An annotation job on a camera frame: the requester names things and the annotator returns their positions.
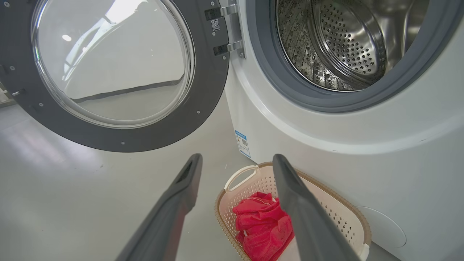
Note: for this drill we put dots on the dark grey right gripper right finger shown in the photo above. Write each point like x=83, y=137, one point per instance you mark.
x=311, y=221

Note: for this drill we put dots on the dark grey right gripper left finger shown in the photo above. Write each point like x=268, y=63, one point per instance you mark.
x=166, y=217

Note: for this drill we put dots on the red and white cloth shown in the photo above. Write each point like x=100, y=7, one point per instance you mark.
x=261, y=224

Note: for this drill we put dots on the washing machine glass door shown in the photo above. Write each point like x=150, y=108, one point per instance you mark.
x=203, y=90

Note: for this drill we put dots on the cream perforated laundry basket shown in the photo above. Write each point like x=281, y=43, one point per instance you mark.
x=340, y=214

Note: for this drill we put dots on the white front-load washing machine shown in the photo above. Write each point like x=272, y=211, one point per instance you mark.
x=398, y=163

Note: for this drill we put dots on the QR code sticker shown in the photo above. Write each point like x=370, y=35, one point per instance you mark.
x=215, y=25

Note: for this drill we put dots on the silver metal door hinge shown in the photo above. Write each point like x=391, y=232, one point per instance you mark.
x=235, y=25

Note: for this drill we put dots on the round white filter cover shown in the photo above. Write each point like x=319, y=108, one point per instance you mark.
x=384, y=228

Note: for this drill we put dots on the blue white energy label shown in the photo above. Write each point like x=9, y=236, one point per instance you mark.
x=242, y=143

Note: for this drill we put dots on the stainless steel perforated drum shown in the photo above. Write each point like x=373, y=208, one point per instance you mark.
x=344, y=43

